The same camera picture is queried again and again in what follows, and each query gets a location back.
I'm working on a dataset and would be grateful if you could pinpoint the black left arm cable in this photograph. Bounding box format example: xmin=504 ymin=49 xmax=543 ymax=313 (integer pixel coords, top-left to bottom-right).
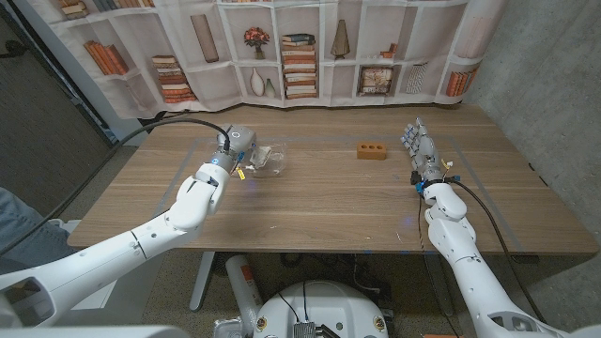
xmin=0 ymin=116 xmax=232 ymax=258

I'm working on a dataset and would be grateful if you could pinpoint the person in blue jeans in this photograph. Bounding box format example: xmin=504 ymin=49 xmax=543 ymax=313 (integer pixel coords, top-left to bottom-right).
xmin=0 ymin=186 xmax=80 ymax=277

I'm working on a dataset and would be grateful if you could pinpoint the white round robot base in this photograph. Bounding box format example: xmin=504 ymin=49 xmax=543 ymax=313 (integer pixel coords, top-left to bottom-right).
xmin=252 ymin=280 xmax=391 ymax=338

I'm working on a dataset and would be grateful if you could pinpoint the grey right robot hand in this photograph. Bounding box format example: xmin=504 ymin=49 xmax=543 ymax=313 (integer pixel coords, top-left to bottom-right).
xmin=399 ymin=116 xmax=446 ymax=183

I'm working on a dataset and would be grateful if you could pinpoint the printed bookshelf backdrop cloth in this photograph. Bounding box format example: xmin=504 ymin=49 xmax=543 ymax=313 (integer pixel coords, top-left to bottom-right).
xmin=25 ymin=0 xmax=511 ymax=121

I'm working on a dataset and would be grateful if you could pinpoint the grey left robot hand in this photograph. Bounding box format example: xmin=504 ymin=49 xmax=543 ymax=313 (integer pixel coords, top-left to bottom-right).
xmin=214 ymin=123 xmax=258 ymax=166

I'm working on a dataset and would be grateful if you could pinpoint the thin braided arm cable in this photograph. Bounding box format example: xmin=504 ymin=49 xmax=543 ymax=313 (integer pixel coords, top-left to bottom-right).
xmin=416 ymin=192 xmax=464 ymax=338

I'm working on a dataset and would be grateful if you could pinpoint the white platform step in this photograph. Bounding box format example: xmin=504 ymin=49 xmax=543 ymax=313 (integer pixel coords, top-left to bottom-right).
xmin=46 ymin=218 xmax=165 ymax=329

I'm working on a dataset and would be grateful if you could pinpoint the clear plastic clamshell container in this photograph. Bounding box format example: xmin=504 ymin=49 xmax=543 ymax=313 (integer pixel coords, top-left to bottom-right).
xmin=206 ymin=139 xmax=288 ymax=179

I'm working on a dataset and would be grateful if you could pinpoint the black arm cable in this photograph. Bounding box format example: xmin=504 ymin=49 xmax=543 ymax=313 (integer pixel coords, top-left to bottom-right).
xmin=0 ymin=116 xmax=232 ymax=258
xmin=445 ymin=176 xmax=548 ymax=324

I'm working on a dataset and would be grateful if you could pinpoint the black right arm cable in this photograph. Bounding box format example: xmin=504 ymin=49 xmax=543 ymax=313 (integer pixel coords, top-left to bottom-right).
xmin=445 ymin=176 xmax=548 ymax=324

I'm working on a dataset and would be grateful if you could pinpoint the brown brick block with holes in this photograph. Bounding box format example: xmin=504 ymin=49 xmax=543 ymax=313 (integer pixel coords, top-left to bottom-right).
xmin=355 ymin=141 xmax=388 ymax=161

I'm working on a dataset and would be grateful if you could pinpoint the cream leaf-print pen bag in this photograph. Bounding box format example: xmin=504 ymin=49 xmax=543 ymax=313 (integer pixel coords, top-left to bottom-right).
xmin=249 ymin=145 xmax=274 ymax=170

